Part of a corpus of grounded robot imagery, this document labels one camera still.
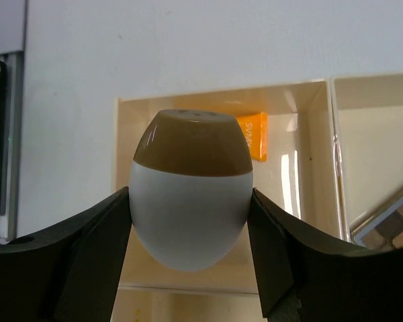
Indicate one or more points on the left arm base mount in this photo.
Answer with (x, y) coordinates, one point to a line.
(11, 97)

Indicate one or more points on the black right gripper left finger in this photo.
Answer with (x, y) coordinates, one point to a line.
(69, 271)

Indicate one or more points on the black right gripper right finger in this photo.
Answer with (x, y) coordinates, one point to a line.
(304, 274)

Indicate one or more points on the white bottle brown cap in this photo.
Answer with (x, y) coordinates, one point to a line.
(191, 182)

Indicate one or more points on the brown eyeshadow palette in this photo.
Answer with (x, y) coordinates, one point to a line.
(383, 228)

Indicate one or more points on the orange cream tube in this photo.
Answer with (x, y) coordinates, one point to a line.
(254, 128)

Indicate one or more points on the cream compartment organizer tray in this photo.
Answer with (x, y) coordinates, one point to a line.
(334, 155)

